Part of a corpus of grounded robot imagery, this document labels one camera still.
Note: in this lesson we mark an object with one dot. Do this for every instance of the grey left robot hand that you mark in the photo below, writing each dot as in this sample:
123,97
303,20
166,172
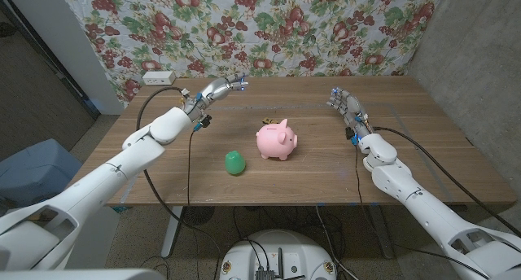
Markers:
211,93

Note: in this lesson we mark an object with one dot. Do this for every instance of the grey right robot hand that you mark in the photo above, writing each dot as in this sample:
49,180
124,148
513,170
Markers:
351,112

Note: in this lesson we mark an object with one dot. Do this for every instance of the pink plastic piggy bank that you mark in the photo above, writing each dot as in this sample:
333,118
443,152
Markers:
274,143

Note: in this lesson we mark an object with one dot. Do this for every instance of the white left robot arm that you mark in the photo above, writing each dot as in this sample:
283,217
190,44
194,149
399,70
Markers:
102,178

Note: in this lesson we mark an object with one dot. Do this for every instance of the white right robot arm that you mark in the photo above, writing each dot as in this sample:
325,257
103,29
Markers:
427,211

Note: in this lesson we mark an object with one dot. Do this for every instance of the green ball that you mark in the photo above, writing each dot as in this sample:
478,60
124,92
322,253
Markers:
235,163

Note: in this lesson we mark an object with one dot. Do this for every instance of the white power strip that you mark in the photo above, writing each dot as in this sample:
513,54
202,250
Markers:
158,77

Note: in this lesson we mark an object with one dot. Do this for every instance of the small yellow toy car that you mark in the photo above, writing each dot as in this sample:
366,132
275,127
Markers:
268,121

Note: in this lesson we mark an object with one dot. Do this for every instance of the floral fruit print backdrop cloth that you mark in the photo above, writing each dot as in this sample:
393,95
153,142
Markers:
260,27

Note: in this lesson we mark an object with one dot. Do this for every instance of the black round floor fan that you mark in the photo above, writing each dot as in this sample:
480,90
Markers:
198,215

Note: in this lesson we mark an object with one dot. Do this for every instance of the grey table leg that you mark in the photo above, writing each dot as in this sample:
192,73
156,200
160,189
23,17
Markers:
382,235

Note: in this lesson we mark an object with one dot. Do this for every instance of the white table leg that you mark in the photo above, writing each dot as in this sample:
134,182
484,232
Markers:
171,231

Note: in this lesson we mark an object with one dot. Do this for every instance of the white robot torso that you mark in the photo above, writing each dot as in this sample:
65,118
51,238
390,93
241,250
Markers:
285,247

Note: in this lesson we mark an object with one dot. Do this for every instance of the blue plastic bin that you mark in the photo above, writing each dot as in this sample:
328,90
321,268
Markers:
32,166

